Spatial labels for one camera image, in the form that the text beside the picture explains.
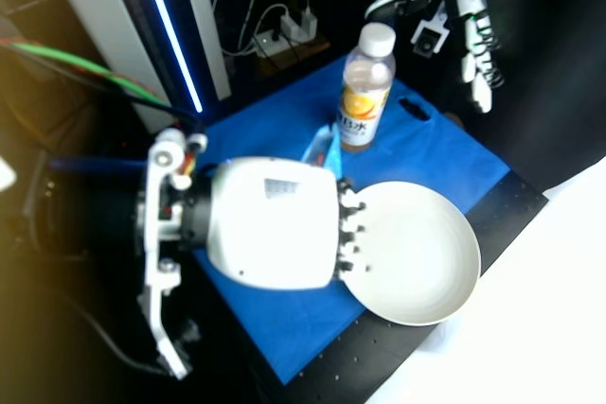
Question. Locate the small blue plastic object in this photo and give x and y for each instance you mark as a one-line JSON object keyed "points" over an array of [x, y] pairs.
{"points": [[326, 148]]}

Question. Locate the orange vitamin drink bottle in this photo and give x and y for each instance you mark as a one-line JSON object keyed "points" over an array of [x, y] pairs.
{"points": [[362, 106]]}

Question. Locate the white round plate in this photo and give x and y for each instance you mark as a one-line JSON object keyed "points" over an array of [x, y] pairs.
{"points": [[416, 257]]}

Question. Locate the white charger plug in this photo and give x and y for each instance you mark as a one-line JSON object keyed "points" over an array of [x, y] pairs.
{"points": [[298, 23]]}

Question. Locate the blue cloth bag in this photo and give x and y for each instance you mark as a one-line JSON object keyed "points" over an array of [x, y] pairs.
{"points": [[293, 319]]}

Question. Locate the white column with blue light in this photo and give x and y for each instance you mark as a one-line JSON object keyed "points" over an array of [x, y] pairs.
{"points": [[109, 21]]}

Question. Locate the white power strip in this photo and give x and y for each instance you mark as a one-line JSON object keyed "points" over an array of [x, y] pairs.
{"points": [[270, 42]]}

